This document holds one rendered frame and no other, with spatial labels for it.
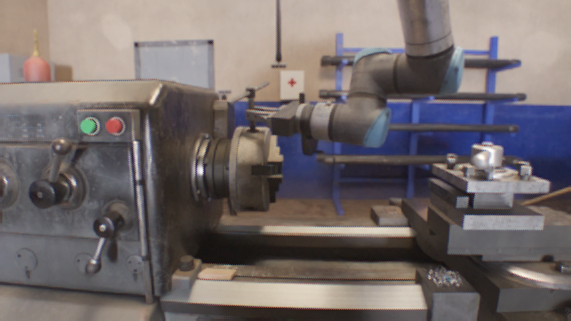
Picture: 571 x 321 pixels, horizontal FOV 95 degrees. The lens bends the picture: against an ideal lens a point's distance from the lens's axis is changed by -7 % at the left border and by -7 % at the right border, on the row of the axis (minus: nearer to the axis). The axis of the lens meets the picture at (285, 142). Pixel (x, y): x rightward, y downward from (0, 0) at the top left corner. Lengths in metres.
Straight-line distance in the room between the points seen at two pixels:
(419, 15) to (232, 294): 0.70
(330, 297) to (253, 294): 0.18
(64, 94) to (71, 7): 4.43
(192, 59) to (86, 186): 3.47
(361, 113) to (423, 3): 0.24
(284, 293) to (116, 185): 0.45
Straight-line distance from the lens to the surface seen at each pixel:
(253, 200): 0.77
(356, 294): 0.76
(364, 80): 0.65
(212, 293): 0.77
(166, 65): 4.22
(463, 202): 0.71
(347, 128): 0.63
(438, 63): 0.60
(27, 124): 0.82
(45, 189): 0.71
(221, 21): 4.12
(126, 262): 0.76
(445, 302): 0.78
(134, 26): 4.57
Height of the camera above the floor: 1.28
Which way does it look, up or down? 7 degrees down
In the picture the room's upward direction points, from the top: straight up
